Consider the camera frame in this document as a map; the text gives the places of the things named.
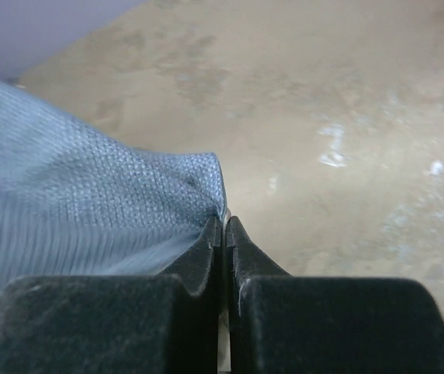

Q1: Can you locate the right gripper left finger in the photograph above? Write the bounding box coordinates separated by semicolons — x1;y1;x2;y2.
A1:
0;218;222;373

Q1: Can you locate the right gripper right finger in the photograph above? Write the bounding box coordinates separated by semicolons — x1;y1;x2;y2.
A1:
225;217;444;373

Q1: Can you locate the patchwork green beige pillowcase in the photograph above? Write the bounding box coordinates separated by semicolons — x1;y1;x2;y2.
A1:
0;82;227;292

